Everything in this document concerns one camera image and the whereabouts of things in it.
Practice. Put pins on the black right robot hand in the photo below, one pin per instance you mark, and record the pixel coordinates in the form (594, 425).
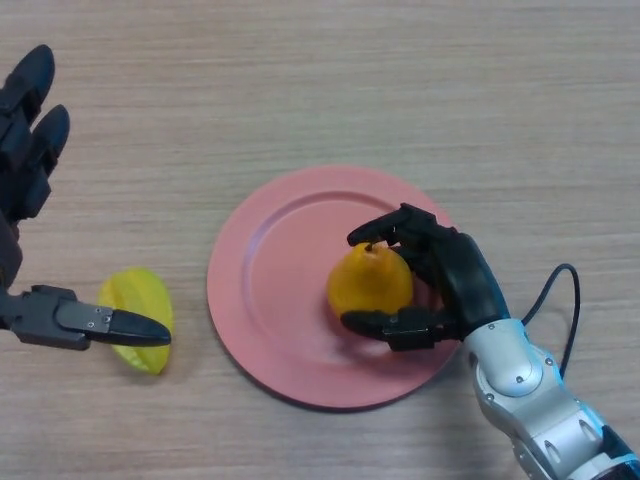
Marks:
(465, 280)

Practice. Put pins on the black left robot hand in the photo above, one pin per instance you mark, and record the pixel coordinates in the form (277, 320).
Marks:
(15, 165)

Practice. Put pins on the yellow pear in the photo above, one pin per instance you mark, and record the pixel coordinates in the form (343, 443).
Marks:
(370, 285)

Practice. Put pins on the pink round plate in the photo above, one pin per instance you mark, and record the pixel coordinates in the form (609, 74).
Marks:
(280, 300)

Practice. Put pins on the yellow starfruit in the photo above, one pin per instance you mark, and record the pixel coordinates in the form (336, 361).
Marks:
(137, 290)

